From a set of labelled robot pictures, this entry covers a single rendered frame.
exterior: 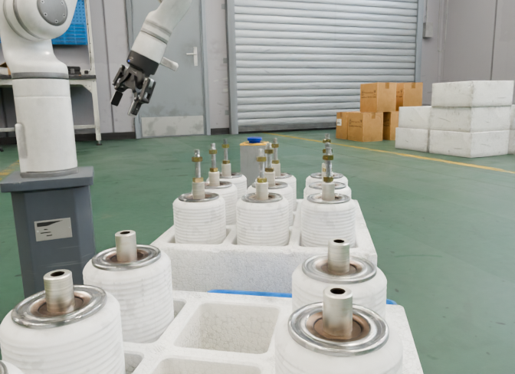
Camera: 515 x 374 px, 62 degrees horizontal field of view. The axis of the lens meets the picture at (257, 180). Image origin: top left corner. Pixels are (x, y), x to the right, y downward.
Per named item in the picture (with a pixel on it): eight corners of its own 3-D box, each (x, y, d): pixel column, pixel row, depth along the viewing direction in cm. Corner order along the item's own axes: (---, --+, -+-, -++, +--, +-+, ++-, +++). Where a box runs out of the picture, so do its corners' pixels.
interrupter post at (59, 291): (40, 315, 36) (35, 278, 36) (57, 302, 38) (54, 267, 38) (65, 317, 36) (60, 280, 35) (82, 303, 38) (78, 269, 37)
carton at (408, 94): (421, 110, 461) (423, 82, 455) (402, 111, 453) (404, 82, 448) (404, 110, 489) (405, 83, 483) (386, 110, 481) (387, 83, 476)
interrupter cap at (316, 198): (304, 205, 72) (304, 201, 72) (308, 195, 80) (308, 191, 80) (350, 206, 71) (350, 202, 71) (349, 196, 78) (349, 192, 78)
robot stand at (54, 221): (21, 349, 76) (-2, 183, 71) (32, 312, 89) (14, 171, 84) (106, 332, 81) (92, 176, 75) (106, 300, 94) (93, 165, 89)
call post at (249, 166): (242, 256, 119) (239, 145, 114) (247, 247, 126) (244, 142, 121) (267, 257, 118) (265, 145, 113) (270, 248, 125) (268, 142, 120)
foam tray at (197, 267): (152, 342, 77) (145, 247, 74) (208, 263, 115) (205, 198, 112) (374, 356, 71) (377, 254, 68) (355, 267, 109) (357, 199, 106)
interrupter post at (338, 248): (326, 275, 43) (326, 244, 42) (326, 267, 45) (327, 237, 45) (350, 277, 43) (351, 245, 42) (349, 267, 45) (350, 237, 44)
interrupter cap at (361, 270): (298, 284, 41) (298, 277, 41) (304, 257, 48) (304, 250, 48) (379, 290, 40) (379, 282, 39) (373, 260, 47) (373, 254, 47)
